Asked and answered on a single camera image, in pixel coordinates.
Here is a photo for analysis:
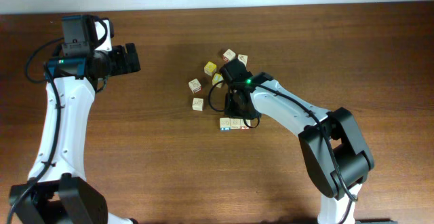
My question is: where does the wooden block number drawing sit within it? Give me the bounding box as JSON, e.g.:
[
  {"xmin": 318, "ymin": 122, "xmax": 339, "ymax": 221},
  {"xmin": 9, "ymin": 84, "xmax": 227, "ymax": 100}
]
[{"xmin": 230, "ymin": 118, "xmax": 241, "ymax": 130}]

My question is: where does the wooden block red letter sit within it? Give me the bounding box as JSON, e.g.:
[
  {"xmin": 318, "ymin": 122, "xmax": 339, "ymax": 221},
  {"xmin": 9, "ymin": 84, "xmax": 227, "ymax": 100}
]
[{"xmin": 240, "ymin": 119, "xmax": 252, "ymax": 130}]

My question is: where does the wooden block blue side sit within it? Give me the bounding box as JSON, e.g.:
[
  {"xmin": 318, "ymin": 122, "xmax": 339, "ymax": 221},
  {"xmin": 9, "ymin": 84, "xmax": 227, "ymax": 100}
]
[{"xmin": 219, "ymin": 117, "xmax": 231, "ymax": 131}]

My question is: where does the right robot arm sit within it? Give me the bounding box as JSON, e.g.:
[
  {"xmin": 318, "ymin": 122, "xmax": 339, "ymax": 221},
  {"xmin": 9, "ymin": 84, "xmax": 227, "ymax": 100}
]
[{"xmin": 220, "ymin": 59, "xmax": 374, "ymax": 223}]

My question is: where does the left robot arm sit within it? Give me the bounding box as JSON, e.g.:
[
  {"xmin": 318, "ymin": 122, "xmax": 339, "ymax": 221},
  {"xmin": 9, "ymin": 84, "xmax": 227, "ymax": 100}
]
[{"xmin": 7, "ymin": 15, "xmax": 140, "ymax": 223}]

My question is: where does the yellow block with blue bars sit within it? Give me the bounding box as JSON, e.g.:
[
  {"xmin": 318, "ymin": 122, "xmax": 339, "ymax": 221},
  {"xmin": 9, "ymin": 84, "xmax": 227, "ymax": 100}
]
[{"xmin": 212, "ymin": 73, "xmax": 224, "ymax": 88}]

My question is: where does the wooden block fish drawing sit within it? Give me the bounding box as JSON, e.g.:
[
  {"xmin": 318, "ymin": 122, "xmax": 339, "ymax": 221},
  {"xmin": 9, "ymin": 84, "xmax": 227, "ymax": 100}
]
[{"xmin": 192, "ymin": 98, "xmax": 204, "ymax": 111}]

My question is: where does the plain wooden block top right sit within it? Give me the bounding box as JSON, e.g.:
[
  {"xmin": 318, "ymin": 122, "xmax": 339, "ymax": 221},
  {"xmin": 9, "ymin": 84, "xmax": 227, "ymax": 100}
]
[{"xmin": 237, "ymin": 54, "xmax": 248, "ymax": 67}]

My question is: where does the yellow topped block upper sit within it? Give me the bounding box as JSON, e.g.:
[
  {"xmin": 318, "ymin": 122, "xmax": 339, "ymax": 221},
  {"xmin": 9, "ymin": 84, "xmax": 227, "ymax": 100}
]
[{"xmin": 203, "ymin": 61, "xmax": 217, "ymax": 77}]

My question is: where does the wooden block red bordered left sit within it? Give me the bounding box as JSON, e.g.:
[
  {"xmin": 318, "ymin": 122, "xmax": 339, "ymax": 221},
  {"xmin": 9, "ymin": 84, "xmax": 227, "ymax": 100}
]
[{"xmin": 188, "ymin": 78, "xmax": 202, "ymax": 93}]

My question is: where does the block with red side top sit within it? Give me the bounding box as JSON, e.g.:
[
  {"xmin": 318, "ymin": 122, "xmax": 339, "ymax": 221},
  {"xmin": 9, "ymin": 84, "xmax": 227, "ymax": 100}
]
[{"xmin": 222, "ymin": 49, "xmax": 236, "ymax": 62}]

